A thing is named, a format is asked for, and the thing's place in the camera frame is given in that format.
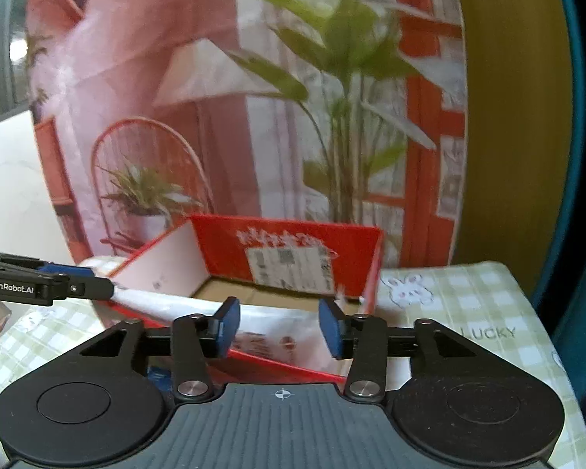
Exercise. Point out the wall poster with plants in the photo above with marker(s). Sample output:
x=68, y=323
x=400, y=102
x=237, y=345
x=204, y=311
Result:
x=176, y=107

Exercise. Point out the white plastic packet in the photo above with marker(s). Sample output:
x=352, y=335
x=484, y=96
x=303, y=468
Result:
x=268, y=337

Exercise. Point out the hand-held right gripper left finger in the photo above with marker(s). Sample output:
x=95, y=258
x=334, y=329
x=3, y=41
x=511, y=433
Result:
x=228, y=325

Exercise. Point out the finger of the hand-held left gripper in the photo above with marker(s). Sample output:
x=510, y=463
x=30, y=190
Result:
x=63, y=268
x=93, y=288

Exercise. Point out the green checked tablecloth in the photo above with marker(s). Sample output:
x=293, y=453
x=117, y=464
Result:
x=469, y=298

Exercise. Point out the red strawberry cardboard box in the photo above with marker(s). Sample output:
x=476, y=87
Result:
x=293, y=254

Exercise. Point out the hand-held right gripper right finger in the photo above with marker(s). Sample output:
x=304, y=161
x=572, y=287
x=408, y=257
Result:
x=331, y=327

